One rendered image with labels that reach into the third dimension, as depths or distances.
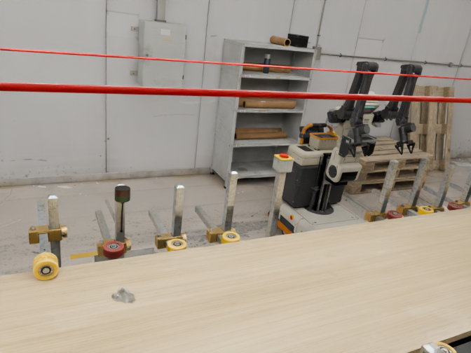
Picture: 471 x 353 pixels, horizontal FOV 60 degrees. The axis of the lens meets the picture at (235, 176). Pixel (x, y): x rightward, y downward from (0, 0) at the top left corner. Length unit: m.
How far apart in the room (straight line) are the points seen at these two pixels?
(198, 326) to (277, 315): 0.27
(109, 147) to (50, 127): 0.59
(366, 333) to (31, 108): 3.57
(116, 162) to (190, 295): 3.19
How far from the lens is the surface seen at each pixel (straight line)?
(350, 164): 3.41
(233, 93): 0.45
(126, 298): 1.45
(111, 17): 4.22
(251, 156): 5.06
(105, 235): 1.89
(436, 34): 6.51
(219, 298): 1.49
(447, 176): 2.85
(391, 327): 1.57
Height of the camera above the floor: 1.83
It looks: 22 degrees down
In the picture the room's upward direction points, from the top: 7 degrees clockwise
